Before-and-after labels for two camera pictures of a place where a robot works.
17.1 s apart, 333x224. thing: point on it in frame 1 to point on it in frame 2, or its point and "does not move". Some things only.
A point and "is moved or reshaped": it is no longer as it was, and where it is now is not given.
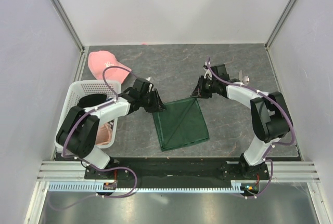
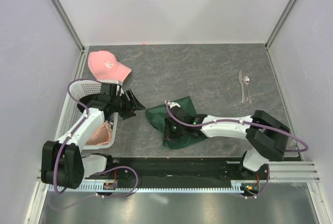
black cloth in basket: [92, 99] does not move
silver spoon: [245, 79] does not move
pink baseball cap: [98, 60] does not move
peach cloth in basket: [104, 134] does not move
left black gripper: [157, 105] to [133, 105]
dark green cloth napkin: [182, 123] is moved or reshaped
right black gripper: [199, 91] to [168, 134]
